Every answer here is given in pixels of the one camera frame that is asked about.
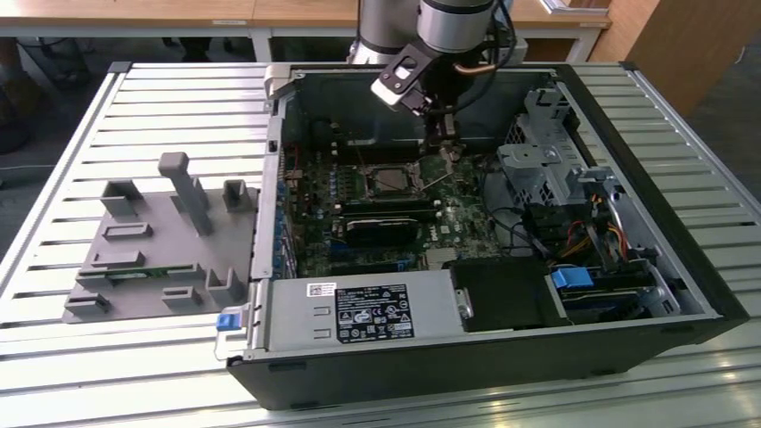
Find silver green CPU plate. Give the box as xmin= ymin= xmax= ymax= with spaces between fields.
xmin=372 ymin=169 xmax=413 ymax=191

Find metal socket cover frame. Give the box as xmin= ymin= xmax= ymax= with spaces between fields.
xmin=365 ymin=164 xmax=423 ymax=197

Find black RAM slot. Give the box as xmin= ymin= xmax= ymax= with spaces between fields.
xmin=360 ymin=142 xmax=424 ymax=155
xmin=337 ymin=199 xmax=436 ymax=211
xmin=339 ymin=208 xmax=436 ymax=220
xmin=361 ymin=152 xmax=425 ymax=165

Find CPU socket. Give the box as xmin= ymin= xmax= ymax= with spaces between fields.
xmin=360 ymin=163 xmax=425 ymax=198

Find silver metal drive cage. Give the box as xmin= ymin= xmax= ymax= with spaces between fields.
xmin=496 ymin=86 xmax=601 ymax=210

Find wooden office desk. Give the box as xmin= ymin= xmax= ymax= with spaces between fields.
xmin=252 ymin=0 xmax=613 ymax=63
xmin=0 ymin=0 xmax=257 ymax=39

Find green PC motherboard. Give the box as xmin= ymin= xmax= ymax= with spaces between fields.
xmin=279 ymin=142 xmax=507 ymax=277

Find black graphics card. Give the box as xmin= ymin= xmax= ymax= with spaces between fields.
xmin=343 ymin=217 xmax=421 ymax=249

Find brown wooden cabinet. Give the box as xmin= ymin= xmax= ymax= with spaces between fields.
xmin=588 ymin=0 xmax=761 ymax=117

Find blue disk carrier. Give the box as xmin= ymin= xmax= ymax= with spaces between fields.
xmin=551 ymin=266 xmax=595 ymax=293

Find grey power supply unit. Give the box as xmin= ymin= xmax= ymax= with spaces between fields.
xmin=260 ymin=269 xmax=463 ymax=351

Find grey parts rack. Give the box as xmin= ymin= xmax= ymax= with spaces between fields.
xmin=62 ymin=152 xmax=263 ymax=325

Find green RAM stick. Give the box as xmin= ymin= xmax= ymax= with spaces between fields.
xmin=106 ymin=265 xmax=197 ymax=284

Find black open PC case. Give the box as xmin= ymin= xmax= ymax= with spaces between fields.
xmin=225 ymin=62 xmax=751 ymax=411

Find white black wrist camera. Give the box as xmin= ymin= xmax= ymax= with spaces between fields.
xmin=371 ymin=44 xmax=439 ymax=118

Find thin red wire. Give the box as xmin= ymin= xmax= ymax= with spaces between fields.
xmin=281 ymin=145 xmax=301 ymax=179

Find yellow orange power wires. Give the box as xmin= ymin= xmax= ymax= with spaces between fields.
xmin=557 ymin=222 xmax=632 ymax=259

